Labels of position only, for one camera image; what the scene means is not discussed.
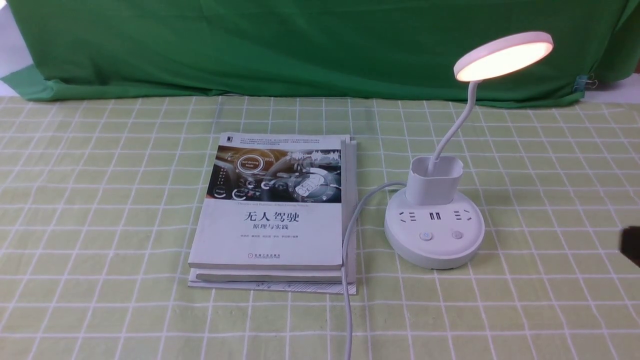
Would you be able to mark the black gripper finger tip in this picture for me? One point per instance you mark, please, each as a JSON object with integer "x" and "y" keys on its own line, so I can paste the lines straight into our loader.
{"x": 630, "y": 244}

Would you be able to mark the white desk lamp with sockets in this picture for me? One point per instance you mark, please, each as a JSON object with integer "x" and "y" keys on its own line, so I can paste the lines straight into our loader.
{"x": 429, "y": 222}

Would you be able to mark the binder clip on backdrop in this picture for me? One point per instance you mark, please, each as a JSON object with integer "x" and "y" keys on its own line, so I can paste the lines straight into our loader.
{"x": 584, "y": 83}

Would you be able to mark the bottom white book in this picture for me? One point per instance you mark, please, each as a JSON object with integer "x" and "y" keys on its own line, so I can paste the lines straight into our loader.
{"x": 350, "y": 203}

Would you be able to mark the top book with car cover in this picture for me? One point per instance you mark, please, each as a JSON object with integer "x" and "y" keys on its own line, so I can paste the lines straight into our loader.
{"x": 273, "y": 202}

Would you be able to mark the green backdrop cloth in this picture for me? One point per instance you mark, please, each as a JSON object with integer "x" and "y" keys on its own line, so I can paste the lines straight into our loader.
{"x": 385, "y": 49}

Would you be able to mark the green checkered tablecloth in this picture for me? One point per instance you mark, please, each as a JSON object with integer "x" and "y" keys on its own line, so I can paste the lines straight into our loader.
{"x": 100, "y": 200}

